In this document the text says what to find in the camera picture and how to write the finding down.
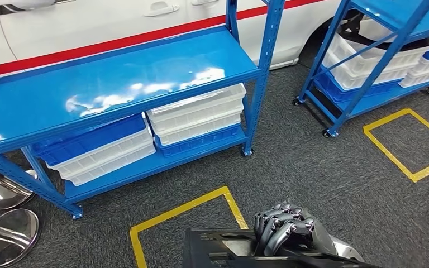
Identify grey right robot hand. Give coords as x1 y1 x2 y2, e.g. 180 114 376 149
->
253 201 337 257

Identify black plastic car part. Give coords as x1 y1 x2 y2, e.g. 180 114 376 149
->
182 228 382 268

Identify blue steel shelf rack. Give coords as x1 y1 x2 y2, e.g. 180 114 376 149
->
0 0 286 219

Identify blue wheeled shelf rack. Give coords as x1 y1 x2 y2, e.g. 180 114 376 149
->
292 0 429 138

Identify yellow floor tape square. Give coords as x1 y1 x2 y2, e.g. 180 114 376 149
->
129 186 249 268
362 108 429 184

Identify red barrier belt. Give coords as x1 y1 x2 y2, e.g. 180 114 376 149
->
0 0 326 76

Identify white car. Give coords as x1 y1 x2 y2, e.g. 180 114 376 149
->
0 0 363 93

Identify chrome stanchion post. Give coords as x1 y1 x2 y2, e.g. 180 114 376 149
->
0 162 37 210
0 209 40 268

